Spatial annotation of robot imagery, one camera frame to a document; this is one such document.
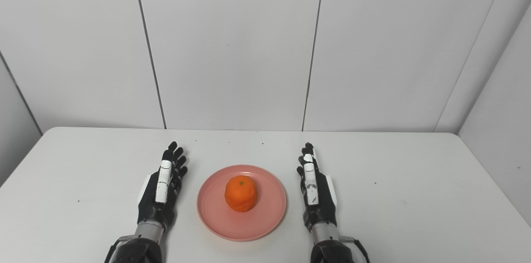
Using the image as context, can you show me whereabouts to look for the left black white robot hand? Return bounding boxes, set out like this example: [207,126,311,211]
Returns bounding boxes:
[137,141,188,230]

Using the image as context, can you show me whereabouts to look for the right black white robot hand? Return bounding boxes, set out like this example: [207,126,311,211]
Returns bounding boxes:
[296,143,337,232]

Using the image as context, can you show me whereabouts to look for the pink round plate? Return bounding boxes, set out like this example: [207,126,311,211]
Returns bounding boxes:
[197,165,287,242]

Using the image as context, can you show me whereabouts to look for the orange fruit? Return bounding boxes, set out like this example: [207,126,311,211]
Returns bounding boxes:
[224,175,259,213]

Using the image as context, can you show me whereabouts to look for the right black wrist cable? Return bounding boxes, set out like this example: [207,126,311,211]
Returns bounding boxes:
[339,236,370,263]

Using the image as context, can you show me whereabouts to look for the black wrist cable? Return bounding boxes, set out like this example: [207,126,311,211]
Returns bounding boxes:
[339,236,370,263]
[104,236,133,263]

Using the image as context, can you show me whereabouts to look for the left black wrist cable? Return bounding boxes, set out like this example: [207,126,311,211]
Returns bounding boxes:
[104,236,133,263]

